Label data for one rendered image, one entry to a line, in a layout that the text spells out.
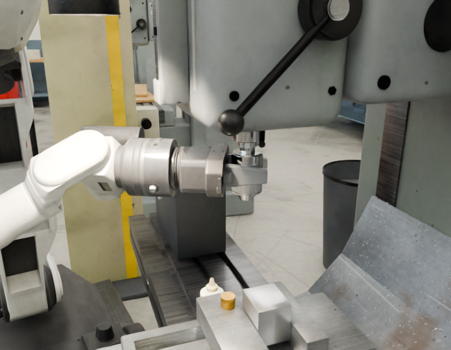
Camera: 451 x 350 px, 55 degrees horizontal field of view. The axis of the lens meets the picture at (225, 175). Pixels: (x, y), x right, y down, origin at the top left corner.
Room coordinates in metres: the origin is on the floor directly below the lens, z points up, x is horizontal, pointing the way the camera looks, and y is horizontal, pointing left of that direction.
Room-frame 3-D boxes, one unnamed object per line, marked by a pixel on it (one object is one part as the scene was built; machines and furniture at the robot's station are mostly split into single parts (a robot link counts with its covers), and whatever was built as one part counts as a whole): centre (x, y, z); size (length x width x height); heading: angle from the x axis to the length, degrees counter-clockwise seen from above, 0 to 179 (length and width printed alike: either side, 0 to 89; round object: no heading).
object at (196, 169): (0.62, 0.06, 1.23); 0.13 x 0.12 x 0.10; 175
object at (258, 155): (0.62, -0.03, 1.26); 0.05 x 0.05 x 0.01
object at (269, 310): (0.54, -0.06, 1.03); 0.06 x 0.05 x 0.06; 19
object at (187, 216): (1.01, 0.09, 1.02); 0.22 x 0.12 x 0.20; 21
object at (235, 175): (0.59, -0.03, 1.23); 0.06 x 0.02 x 0.03; 85
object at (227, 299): (0.56, 0.00, 1.04); 0.02 x 0.02 x 0.02
